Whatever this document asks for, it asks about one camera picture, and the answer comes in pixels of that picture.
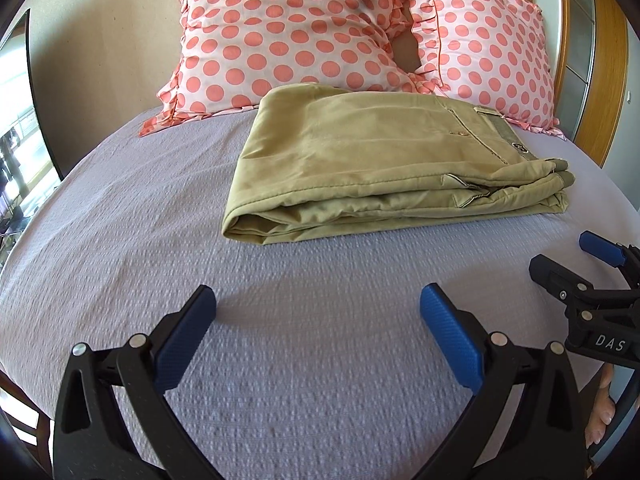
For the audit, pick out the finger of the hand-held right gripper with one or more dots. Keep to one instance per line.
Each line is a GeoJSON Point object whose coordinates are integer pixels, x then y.
{"type": "Point", "coordinates": [600, 246]}
{"type": "Point", "coordinates": [552, 275]}

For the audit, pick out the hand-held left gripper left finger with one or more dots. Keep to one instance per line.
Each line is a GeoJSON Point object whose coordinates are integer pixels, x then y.
{"type": "Point", "coordinates": [182, 337]}

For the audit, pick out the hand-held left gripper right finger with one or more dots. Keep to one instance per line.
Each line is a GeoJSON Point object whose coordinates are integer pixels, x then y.
{"type": "Point", "coordinates": [450, 340]}

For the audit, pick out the person's right hand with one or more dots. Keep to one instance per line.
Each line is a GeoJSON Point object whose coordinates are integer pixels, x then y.
{"type": "Point", "coordinates": [602, 412]}

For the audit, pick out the brown wooden furniture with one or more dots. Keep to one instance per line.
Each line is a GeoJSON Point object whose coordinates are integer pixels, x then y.
{"type": "Point", "coordinates": [22, 410]}

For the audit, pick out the pink polka-dot pillow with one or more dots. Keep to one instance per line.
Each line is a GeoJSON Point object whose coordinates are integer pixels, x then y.
{"type": "Point", "coordinates": [280, 30]}
{"type": "Point", "coordinates": [490, 45]}

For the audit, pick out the lavender bed cover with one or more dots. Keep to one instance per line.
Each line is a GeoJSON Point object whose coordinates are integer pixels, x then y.
{"type": "Point", "coordinates": [280, 320]}

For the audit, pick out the khaki pants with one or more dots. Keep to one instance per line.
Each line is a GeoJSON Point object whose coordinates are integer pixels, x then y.
{"type": "Point", "coordinates": [380, 155]}

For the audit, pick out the wooden headboard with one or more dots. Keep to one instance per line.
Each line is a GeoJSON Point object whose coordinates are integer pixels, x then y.
{"type": "Point", "coordinates": [607, 85]}

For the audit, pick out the dark framed mirror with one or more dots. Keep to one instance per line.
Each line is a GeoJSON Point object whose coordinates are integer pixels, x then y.
{"type": "Point", "coordinates": [22, 125]}

